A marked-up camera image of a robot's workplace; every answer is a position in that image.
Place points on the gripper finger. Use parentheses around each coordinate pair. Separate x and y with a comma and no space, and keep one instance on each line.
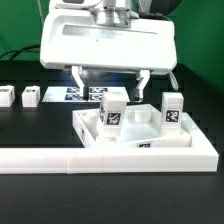
(76,72)
(142,78)

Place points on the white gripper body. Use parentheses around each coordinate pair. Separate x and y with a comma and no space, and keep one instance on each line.
(71,38)

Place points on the white marker base sheet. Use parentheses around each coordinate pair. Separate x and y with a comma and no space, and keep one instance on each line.
(72,94)

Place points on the white L-shaped obstacle fence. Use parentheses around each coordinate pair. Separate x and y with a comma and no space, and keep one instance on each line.
(201,157)

